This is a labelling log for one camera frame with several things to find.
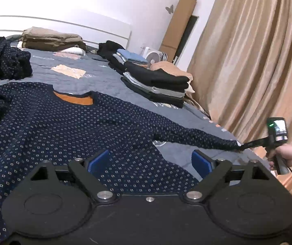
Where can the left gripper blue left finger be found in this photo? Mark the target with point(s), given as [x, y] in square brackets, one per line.
[97, 161]

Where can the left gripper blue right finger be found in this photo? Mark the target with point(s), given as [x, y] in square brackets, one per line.
[201, 163]

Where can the navy dotted sweater orange collar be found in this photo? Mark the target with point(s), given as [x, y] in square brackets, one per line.
[37, 124]

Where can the stack of folded dark clothes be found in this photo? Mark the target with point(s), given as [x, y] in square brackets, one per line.
[161, 82]

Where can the person's right hand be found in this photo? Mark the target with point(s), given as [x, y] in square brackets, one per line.
[285, 151]

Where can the beige curtain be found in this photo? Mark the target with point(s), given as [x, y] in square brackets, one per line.
[242, 65]

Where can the grey quilted bedspread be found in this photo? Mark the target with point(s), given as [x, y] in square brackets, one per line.
[100, 77]

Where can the white pillow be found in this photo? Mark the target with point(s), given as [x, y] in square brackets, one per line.
[74, 50]

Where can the white electric fan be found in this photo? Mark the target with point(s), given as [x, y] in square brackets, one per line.
[154, 56]

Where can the tall cardboard roll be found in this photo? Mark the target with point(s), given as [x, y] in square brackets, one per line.
[176, 28]

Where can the crumpled navy dotted garment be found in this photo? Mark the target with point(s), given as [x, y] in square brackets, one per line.
[14, 63]

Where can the folded khaki blanket stack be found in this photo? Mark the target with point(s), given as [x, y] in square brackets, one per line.
[50, 40]

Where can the white headboard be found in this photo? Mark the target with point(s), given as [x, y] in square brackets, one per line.
[95, 30]

